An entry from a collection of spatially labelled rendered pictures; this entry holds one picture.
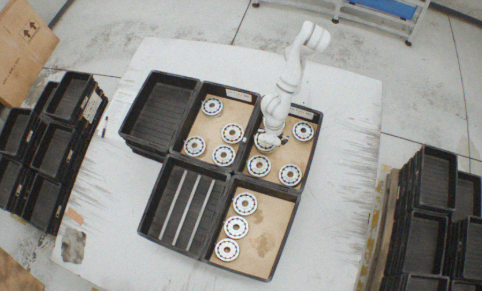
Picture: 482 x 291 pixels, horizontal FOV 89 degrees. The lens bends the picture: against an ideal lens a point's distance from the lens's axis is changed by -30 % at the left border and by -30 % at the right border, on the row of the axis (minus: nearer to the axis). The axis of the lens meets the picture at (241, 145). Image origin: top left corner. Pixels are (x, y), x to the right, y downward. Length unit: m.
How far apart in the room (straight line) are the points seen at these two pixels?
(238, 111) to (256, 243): 0.63
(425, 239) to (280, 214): 1.10
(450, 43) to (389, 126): 1.61
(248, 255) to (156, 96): 0.93
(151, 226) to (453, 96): 2.89
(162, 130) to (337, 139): 0.88
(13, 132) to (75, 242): 1.29
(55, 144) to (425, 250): 2.72
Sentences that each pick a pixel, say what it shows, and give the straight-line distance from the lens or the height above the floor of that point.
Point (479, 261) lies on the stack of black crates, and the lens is 2.29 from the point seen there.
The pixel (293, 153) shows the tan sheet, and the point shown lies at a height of 0.83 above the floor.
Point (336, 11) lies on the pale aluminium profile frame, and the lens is 3.25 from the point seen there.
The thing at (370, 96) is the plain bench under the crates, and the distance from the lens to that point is 1.96.
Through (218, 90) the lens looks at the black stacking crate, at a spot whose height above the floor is 0.88.
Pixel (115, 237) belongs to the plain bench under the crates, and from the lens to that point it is 1.72.
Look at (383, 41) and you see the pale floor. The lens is 3.38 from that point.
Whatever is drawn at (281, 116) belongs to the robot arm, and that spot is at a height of 1.20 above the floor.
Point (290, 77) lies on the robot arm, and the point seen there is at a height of 1.32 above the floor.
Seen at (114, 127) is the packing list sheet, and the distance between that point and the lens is 1.93.
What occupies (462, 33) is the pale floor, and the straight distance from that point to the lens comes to 4.22.
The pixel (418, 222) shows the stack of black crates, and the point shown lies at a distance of 2.16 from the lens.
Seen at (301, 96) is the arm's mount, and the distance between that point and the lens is 1.75.
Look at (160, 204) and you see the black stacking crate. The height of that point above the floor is 0.83.
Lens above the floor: 2.24
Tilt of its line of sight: 65 degrees down
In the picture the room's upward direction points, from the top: 7 degrees counter-clockwise
